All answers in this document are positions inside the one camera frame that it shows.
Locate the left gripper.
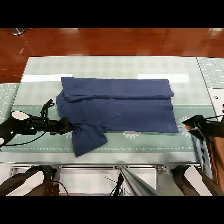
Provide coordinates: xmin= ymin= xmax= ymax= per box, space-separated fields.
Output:
xmin=49 ymin=116 xmax=76 ymax=135

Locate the blue T-shirt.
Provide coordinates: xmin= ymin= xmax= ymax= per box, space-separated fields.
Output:
xmin=55 ymin=76 xmax=180 ymax=158

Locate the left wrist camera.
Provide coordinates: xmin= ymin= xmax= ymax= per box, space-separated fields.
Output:
xmin=40 ymin=98 xmax=56 ymax=120

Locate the black cable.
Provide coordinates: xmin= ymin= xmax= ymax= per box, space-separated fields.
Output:
xmin=2 ymin=130 xmax=48 ymax=148
xmin=105 ymin=171 xmax=126 ymax=197

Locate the silver frame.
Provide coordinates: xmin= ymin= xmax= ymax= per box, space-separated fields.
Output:
xmin=0 ymin=161 xmax=224 ymax=197

